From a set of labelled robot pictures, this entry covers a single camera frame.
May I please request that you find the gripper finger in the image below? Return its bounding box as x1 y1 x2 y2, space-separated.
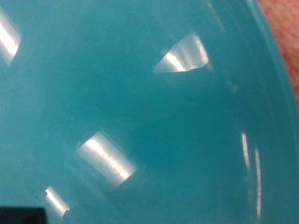
0 205 48 224

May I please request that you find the blue plastic plate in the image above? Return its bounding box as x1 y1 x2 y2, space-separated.
0 0 299 224

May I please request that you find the pink checked towel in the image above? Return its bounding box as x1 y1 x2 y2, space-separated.
257 0 299 107

